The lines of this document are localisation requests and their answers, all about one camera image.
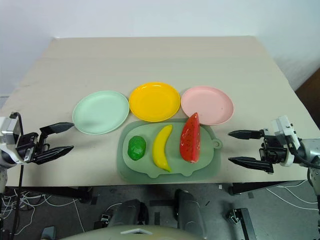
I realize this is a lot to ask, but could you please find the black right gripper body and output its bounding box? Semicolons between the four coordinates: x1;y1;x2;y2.
258;128;289;166

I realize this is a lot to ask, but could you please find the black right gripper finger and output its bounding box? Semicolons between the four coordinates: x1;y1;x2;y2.
227;129;265;141
227;156;275;174

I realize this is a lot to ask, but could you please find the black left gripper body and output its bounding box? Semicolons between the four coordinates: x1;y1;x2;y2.
15;132;50;163

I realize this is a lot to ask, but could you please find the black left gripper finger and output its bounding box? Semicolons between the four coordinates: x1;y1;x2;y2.
31;145;75;166
39;121;76;147

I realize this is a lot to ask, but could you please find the mint green plate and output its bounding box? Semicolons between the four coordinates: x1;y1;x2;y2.
72;90;130;135

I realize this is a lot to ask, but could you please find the pink plate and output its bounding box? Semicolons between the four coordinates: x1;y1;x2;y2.
180;86;235;126

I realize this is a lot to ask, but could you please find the green toy fruit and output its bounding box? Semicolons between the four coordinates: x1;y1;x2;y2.
127;135;147;161

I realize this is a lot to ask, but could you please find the yellow plate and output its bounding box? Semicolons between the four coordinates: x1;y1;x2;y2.
128;81;182;123

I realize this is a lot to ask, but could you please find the red toy watermelon slice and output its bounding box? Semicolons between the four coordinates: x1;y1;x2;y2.
179;112;202;164

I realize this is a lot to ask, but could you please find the black metal stand leg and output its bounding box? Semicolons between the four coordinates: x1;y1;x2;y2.
226;207;259;240

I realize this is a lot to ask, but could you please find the brown wooden cabinet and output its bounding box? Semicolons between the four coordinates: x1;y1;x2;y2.
294;66;320;129

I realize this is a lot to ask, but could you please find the green pig-shaped silicone mat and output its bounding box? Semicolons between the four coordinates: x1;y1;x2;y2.
116;117;223;181

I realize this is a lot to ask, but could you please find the dark rounded robot leg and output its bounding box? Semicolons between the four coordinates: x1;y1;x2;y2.
173;188;209;240

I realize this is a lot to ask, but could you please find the small black floor box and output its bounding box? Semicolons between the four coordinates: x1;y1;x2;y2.
40;225;57;240

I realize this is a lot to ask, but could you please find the yellow toy banana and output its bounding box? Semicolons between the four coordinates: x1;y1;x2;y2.
152;124;174;173

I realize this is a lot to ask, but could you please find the grey robot torso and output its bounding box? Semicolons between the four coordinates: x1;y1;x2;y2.
59;223;201;240

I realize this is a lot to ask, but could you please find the black table frame beam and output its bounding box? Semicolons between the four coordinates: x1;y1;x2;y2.
21;185;94;204
228;180;302;196

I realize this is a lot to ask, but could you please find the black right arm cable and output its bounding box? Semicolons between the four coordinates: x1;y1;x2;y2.
286;141;320;168

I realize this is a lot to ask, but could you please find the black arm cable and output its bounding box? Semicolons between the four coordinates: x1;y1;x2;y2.
286;141;320;168
9;112;25;240

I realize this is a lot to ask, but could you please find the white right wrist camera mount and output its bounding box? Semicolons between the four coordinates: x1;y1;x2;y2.
270;115;301;168

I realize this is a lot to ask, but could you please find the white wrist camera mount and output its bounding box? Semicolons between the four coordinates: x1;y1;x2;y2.
270;115;301;168
0;115;22;166

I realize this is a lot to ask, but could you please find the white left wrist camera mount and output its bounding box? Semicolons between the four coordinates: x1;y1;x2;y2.
0;115;22;166

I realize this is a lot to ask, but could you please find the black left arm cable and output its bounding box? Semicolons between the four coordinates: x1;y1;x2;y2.
9;112;25;240

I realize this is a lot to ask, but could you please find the white floor cable tangle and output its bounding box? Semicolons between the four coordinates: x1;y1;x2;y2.
0;187;86;233

